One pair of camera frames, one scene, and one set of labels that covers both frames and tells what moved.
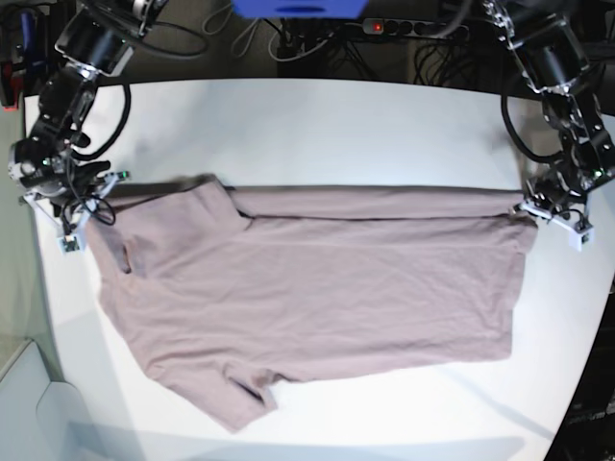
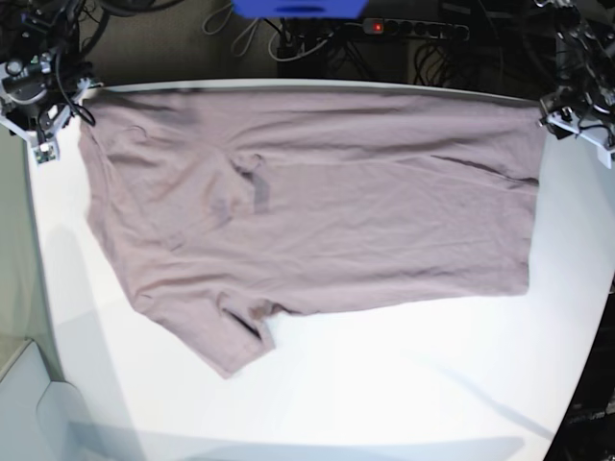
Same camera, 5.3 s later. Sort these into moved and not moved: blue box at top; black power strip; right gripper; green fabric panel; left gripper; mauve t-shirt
Moved: left gripper; right gripper; mauve t-shirt
Not moved: green fabric panel; black power strip; blue box at top
